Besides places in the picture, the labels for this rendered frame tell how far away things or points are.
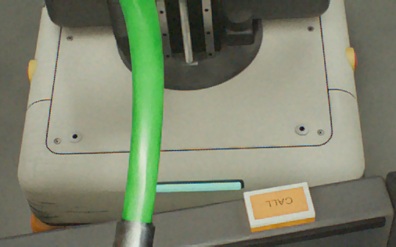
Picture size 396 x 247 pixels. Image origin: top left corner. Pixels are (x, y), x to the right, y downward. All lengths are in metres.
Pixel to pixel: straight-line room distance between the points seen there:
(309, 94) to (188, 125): 0.23
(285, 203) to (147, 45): 0.33
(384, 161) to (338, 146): 0.34
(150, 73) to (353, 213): 0.35
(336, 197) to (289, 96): 0.92
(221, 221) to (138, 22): 0.35
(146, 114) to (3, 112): 1.65
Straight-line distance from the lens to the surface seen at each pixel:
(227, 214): 0.70
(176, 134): 1.57
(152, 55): 0.38
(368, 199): 0.71
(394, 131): 1.93
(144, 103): 0.39
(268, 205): 0.69
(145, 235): 0.41
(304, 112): 1.59
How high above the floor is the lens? 1.55
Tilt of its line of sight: 53 degrees down
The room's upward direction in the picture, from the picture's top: 6 degrees counter-clockwise
